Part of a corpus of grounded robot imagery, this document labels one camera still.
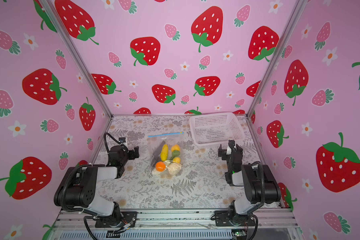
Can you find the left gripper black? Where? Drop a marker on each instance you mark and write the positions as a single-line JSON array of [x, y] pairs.
[[130, 153]]

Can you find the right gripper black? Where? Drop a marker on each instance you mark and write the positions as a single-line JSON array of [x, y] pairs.
[[222, 151]]

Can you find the dark cucumber toy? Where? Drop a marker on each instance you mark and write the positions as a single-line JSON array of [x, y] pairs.
[[156, 155]]

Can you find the white plastic basket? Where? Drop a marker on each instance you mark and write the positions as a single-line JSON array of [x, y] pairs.
[[215, 129]]

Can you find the orange toy fruit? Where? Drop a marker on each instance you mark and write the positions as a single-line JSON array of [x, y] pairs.
[[160, 166]]

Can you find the yellow banana toy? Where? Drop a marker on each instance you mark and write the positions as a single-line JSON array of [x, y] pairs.
[[164, 152]]

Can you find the clear zip top bag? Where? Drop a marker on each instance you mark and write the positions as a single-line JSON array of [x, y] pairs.
[[170, 139]]

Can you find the green leaf toy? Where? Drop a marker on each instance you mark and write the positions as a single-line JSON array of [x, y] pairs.
[[175, 154]]

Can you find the yellow bell pepper toy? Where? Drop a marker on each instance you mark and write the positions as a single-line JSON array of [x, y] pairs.
[[175, 148]]

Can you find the white radish toy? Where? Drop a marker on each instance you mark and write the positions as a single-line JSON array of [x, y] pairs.
[[158, 173]]

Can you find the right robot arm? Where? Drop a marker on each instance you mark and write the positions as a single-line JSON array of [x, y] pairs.
[[260, 186]]

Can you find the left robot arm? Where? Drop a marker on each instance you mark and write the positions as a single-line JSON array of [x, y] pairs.
[[77, 191]]

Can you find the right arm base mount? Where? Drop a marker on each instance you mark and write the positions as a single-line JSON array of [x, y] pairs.
[[231, 219]]

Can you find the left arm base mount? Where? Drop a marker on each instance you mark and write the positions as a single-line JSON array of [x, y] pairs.
[[117, 220]]

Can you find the aluminium frame rail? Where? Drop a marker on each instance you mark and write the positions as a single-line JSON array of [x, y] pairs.
[[182, 224]]

